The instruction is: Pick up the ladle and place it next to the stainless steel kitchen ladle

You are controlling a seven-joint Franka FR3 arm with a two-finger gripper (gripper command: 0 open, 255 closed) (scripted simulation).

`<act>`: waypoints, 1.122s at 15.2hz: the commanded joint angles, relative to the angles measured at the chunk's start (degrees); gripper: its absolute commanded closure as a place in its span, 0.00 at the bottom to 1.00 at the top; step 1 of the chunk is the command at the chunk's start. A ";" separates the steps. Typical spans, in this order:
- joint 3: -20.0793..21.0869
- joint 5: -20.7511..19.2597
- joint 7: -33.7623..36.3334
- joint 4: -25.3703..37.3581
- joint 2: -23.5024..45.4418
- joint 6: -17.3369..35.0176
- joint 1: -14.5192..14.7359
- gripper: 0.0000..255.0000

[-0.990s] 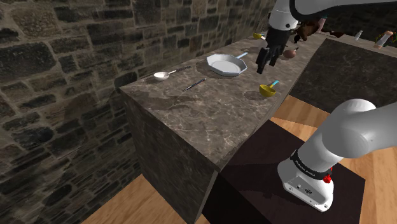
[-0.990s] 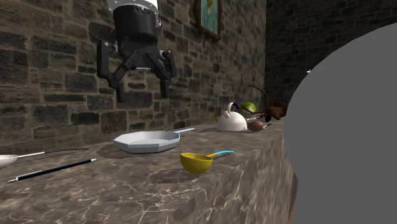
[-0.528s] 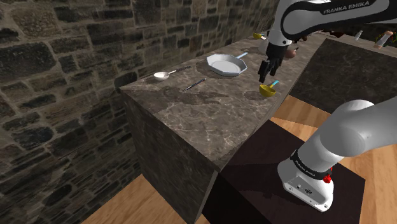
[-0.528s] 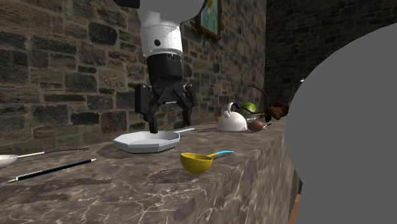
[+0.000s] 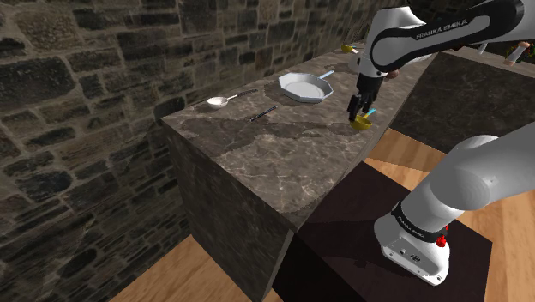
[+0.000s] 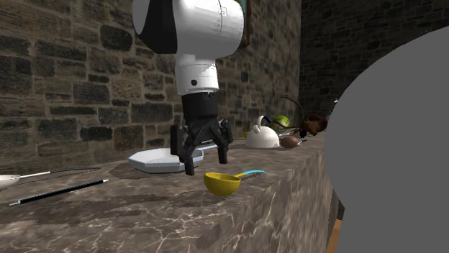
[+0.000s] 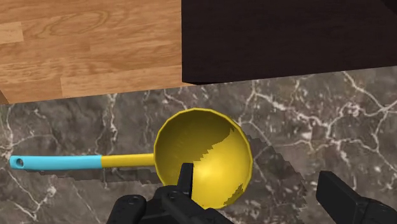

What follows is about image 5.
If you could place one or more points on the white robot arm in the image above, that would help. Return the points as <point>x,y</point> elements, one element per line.
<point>459,184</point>

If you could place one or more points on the black pen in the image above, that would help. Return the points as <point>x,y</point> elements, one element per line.
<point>263,113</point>

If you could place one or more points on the small brown round object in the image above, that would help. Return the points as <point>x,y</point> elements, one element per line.
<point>392,75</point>

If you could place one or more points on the dark robot stand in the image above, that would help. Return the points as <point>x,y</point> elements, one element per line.
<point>334,234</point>

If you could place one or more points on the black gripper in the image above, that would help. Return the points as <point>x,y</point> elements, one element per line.
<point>369,87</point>

